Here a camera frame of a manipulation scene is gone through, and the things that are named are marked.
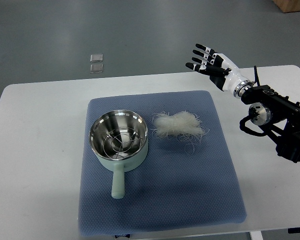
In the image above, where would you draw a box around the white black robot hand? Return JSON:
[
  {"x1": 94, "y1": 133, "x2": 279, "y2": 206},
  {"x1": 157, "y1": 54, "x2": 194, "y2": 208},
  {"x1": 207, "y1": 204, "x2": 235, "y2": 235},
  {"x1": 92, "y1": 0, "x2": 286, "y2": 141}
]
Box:
[{"x1": 185, "y1": 43, "x2": 254, "y2": 99}]

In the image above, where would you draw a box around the white vermicelli bundle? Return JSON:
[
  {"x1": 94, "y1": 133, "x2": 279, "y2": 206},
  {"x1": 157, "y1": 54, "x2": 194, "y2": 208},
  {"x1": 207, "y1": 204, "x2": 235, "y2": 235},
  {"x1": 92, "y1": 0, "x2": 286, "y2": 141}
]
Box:
[{"x1": 151, "y1": 111, "x2": 210, "y2": 155}]

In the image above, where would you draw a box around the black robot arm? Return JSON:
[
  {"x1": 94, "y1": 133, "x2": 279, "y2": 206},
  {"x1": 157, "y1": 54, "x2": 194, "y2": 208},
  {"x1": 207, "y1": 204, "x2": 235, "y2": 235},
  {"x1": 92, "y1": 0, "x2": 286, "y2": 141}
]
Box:
[{"x1": 239, "y1": 66, "x2": 300, "y2": 163}]

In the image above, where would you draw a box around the mint green steel pot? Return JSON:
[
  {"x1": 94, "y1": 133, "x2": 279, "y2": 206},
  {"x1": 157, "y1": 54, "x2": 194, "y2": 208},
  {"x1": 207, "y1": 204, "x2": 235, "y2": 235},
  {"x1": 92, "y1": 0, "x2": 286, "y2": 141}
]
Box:
[{"x1": 89, "y1": 109, "x2": 149, "y2": 199}]

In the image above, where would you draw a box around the wooden box corner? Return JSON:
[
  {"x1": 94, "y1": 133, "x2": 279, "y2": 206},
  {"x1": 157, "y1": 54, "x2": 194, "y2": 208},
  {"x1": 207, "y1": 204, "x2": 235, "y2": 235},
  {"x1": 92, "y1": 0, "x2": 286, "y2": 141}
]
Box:
[{"x1": 273, "y1": 0, "x2": 300, "y2": 13}]

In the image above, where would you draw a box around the blue quilted mat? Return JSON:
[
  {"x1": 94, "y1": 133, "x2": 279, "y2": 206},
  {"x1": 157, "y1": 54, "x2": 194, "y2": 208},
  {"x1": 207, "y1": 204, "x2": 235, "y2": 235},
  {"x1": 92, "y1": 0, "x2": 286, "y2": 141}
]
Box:
[{"x1": 78, "y1": 90, "x2": 247, "y2": 237}]

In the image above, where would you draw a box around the upper grey floor plate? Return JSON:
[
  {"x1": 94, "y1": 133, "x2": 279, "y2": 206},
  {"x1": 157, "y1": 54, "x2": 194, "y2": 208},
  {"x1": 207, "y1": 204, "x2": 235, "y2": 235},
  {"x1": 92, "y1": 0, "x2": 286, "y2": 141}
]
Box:
[{"x1": 90, "y1": 53, "x2": 103, "y2": 63}]

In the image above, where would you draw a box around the black table control panel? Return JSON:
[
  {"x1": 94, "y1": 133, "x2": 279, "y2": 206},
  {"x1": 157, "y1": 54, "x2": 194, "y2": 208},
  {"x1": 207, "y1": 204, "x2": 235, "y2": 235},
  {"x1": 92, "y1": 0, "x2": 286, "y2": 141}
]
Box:
[{"x1": 287, "y1": 227, "x2": 300, "y2": 234}]

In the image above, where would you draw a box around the wire steaming rack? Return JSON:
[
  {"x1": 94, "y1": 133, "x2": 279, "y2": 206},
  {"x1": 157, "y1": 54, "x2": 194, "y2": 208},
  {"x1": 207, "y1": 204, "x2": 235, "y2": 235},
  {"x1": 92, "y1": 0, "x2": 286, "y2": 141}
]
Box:
[{"x1": 102, "y1": 128, "x2": 144, "y2": 160}]

